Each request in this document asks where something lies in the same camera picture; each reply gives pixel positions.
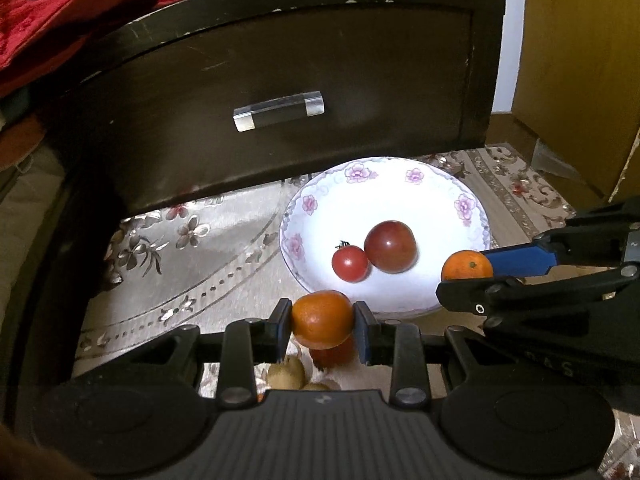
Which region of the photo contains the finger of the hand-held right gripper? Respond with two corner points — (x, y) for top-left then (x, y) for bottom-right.
(436, 264), (640, 322)
(482, 199), (640, 278)

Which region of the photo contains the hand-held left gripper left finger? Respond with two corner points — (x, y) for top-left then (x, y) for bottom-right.
(130, 298), (294, 406)

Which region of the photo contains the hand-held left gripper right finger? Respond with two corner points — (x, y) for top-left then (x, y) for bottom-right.
(353, 301), (490, 407)

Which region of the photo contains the small orange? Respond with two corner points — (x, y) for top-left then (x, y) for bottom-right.
(440, 249), (495, 284)

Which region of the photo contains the large orange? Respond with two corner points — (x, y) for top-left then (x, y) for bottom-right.
(291, 290), (356, 350)

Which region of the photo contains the white floral plate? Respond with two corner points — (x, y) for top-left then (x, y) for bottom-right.
(278, 157), (491, 319)

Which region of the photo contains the small red tomato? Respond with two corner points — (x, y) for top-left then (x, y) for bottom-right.
(331, 241), (371, 284)

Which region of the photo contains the large dark red tomato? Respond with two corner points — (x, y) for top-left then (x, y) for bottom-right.
(363, 219), (418, 275)

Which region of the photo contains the floral tablecloth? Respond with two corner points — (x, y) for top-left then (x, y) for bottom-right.
(74, 142), (640, 480)

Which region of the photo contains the yellow wooden board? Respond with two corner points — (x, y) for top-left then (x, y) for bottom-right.
(512, 0), (640, 207)

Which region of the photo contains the dark wooden drawer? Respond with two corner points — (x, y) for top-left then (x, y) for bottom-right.
(46, 0), (507, 217)

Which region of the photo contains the orange cloth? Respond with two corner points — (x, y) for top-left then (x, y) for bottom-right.
(0, 114), (49, 170)

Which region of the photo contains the red cloth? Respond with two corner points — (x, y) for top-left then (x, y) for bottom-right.
(0, 0), (236, 100)

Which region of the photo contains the clear drawer handle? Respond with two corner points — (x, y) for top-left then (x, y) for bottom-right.
(232, 90), (326, 133)

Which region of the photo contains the dark wooden nightstand frame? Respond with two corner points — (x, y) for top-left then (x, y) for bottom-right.
(0, 160), (132, 441)

